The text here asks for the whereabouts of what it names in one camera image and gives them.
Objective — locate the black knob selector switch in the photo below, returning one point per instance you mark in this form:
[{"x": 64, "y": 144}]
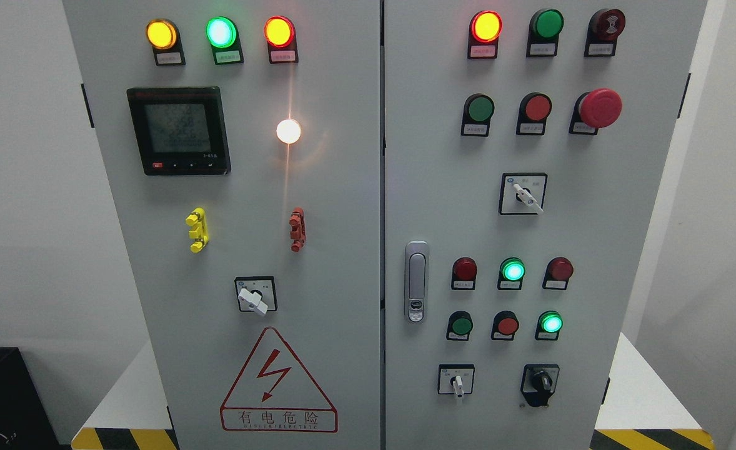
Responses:
[{"x": 539, "y": 383}]

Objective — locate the red terminal block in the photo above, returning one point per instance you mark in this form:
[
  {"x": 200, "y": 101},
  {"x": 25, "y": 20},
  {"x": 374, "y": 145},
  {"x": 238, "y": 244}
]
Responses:
[{"x": 298, "y": 229}]

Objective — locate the dark red indicator left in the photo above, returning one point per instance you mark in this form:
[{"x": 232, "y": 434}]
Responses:
[{"x": 464, "y": 274}]

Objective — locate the dark red indicator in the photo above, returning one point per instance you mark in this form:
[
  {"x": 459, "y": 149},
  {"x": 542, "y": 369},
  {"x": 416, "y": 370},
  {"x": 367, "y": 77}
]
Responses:
[
  {"x": 464, "y": 274},
  {"x": 557, "y": 274}
]

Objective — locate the white lit indicator lamp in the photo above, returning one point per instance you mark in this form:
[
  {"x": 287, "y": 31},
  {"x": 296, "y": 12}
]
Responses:
[{"x": 288, "y": 131}]

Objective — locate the green push button lower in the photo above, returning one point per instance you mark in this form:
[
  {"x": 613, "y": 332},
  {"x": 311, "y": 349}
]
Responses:
[{"x": 459, "y": 326}]

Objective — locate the green push button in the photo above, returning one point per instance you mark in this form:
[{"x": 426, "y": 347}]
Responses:
[
  {"x": 477, "y": 112},
  {"x": 459, "y": 326}
]

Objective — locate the green lit indicator middle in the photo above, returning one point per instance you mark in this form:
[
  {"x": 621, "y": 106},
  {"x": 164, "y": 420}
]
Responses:
[{"x": 511, "y": 273}]

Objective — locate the green lit indicator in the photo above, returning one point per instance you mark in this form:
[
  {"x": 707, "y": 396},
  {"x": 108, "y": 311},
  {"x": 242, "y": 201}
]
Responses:
[
  {"x": 224, "y": 39},
  {"x": 511, "y": 273}
]

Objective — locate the grey left cabinet door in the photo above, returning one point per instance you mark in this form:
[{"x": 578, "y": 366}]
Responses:
[{"x": 328, "y": 294}]

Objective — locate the grey cabinet door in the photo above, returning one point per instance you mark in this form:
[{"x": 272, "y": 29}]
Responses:
[
  {"x": 328, "y": 294},
  {"x": 444, "y": 189}
]

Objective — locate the green push button upper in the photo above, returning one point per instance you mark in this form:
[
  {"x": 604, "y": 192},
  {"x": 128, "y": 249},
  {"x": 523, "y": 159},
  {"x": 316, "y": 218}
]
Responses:
[{"x": 477, "y": 112}]

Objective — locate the red push button lower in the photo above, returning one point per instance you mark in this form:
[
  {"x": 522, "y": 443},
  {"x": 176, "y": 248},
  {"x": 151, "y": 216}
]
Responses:
[{"x": 505, "y": 326}]

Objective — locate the red push button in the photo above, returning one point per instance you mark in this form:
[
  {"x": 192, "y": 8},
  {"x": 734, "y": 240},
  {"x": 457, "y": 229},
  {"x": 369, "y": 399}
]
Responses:
[
  {"x": 534, "y": 110},
  {"x": 505, "y": 326}
]

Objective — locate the yellow terminal block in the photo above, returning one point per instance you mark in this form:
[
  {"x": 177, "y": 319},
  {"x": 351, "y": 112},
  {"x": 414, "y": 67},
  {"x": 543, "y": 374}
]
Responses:
[{"x": 198, "y": 232}]

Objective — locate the grey right cabinet door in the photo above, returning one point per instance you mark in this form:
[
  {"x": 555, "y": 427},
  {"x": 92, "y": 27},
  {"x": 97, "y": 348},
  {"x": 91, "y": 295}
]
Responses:
[{"x": 444, "y": 189}]

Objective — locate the red electrical warning sticker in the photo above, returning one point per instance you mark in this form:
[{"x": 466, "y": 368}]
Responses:
[{"x": 275, "y": 392}]

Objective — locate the dark red indicator right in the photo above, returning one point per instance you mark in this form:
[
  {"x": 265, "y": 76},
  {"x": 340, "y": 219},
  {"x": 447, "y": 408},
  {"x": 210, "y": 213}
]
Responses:
[{"x": 557, "y": 274}]

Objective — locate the red push button upper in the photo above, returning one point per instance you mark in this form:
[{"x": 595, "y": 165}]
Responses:
[{"x": 534, "y": 110}]

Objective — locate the green lit button lower right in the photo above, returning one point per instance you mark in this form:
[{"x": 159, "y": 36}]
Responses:
[{"x": 549, "y": 325}]

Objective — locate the black digital power meter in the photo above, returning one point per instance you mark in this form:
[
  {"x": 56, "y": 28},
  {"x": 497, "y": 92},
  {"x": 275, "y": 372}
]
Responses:
[{"x": 180, "y": 130}]

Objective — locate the orange red indicator top left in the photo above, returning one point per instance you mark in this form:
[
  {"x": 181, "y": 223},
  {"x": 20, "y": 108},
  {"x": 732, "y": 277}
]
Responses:
[{"x": 280, "y": 35}]

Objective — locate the orange lit indicator right door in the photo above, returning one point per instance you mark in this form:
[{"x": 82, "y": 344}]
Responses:
[{"x": 483, "y": 39}]

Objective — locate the green lit indicator top left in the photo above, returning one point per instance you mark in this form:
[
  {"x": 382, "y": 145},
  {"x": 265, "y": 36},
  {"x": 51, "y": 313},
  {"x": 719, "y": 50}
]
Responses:
[{"x": 224, "y": 39}]

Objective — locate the red emergency stop mushroom button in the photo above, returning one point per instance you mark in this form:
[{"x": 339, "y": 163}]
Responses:
[{"x": 595, "y": 110}]

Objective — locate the dark green indicator top right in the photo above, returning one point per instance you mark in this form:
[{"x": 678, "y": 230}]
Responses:
[{"x": 543, "y": 39}]

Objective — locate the yellow indicator light top left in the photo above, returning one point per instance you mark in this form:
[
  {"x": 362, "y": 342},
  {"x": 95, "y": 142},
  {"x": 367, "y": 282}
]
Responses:
[{"x": 165, "y": 40}]

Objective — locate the dark red buzzer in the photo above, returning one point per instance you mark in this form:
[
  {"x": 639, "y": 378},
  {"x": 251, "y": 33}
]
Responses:
[{"x": 603, "y": 31}]

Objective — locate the black box lower left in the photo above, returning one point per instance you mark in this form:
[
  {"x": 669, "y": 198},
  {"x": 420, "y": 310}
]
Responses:
[{"x": 23, "y": 420}]

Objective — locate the silver door lock handle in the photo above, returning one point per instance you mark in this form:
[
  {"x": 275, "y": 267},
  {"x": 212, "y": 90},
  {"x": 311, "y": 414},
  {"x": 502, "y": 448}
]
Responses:
[{"x": 416, "y": 261}]

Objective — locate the white selector switch left door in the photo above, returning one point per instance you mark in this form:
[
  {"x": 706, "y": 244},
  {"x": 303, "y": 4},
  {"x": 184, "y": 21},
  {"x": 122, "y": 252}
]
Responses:
[{"x": 256, "y": 294}]

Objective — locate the white selector switch upper right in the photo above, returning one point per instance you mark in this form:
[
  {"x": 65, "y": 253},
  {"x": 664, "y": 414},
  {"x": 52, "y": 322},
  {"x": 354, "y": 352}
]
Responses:
[{"x": 522, "y": 193}]

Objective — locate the white selector switch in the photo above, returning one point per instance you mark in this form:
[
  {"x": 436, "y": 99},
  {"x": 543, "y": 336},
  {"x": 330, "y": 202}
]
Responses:
[
  {"x": 522, "y": 193},
  {"x": 455, "y": 379}
]

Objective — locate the white selector switch lower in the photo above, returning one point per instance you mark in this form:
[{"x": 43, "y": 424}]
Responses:
[{"x": 455, "y": 379}]

